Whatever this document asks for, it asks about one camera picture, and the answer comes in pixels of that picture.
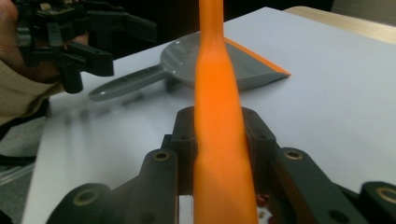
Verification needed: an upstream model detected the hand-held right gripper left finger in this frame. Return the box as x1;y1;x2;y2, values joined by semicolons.
162;106;199;196

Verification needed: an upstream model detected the orange hand brush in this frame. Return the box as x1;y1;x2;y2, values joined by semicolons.
192;0;260;224

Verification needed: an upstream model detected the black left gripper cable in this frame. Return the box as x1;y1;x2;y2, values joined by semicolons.
0;99;50;141

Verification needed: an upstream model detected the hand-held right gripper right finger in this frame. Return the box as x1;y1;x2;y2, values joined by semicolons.
241;106;280;196

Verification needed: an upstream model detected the grey dustpan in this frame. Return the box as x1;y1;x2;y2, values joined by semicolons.
88;31;292;103

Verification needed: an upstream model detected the metal floor rail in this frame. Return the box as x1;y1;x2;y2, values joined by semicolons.
0;163;35;189

